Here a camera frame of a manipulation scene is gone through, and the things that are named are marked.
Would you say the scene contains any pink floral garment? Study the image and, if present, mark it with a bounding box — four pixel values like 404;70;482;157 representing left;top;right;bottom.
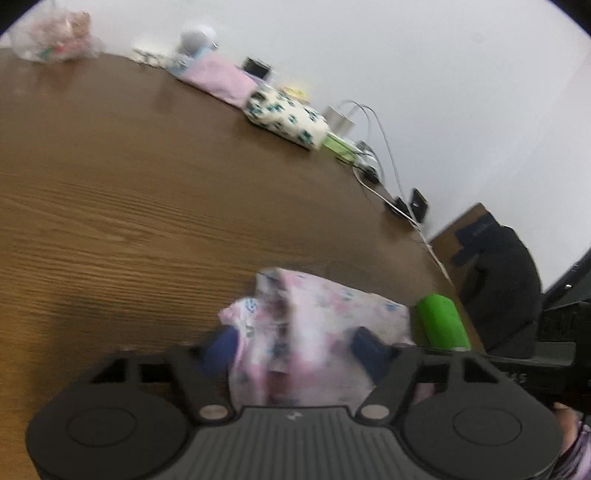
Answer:
218;268;412;410

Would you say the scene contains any person's right hand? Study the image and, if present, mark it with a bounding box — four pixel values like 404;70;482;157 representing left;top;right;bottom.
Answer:
554;402;580;454

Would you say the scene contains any white power strip with chargers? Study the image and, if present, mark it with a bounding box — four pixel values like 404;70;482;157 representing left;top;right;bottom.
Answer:
322;100;385;185

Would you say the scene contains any white round lamp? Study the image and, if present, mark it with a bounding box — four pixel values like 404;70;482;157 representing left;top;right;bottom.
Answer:
168;25;217;77

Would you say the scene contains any clear plastic bag with items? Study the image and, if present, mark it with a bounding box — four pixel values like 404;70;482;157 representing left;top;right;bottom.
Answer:
8;1;103;64

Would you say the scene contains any black chair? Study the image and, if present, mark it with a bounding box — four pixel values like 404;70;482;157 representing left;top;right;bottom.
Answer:
452;213;543;359

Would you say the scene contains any pink folded cloth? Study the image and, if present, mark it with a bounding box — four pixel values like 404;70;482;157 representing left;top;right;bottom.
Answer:
175;50;257;109

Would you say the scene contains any white cable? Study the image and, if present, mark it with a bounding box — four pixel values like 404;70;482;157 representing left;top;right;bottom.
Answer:
341;100;456;287

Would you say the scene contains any white cloth with green flowers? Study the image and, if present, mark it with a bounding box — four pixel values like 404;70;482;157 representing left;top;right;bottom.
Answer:
242;85;329;150

